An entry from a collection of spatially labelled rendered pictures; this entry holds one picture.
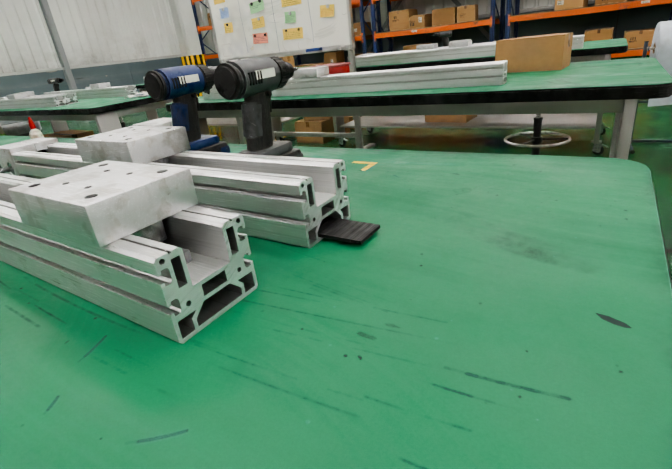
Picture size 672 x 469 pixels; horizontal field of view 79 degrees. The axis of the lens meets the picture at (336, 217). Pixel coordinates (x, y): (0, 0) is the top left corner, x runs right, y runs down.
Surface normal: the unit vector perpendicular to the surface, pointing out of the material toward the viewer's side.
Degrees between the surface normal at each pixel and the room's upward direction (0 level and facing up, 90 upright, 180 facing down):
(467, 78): 90
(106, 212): 90
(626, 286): 0
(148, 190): 90
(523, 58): 89
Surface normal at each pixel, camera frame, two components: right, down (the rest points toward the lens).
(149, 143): 0.83, 0.13
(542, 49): -0.59, 0.33
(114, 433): -0.11, -0.91
